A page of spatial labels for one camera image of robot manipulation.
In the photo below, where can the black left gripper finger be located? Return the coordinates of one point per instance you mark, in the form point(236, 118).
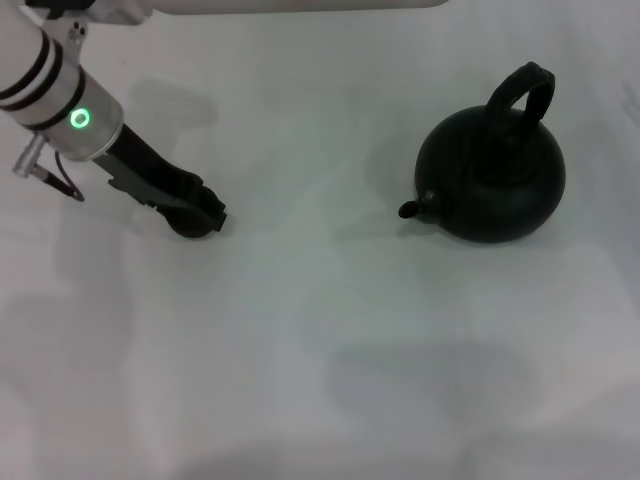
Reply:
point(185, 205)
point(215, 212)

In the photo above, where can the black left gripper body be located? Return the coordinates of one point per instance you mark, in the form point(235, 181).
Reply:
point(145, 165)

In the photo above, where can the small black teacup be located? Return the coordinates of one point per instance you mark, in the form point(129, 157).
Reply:
point(192, 230)

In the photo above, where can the left wrist camera housing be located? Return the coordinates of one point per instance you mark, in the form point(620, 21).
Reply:
point(115, 15)

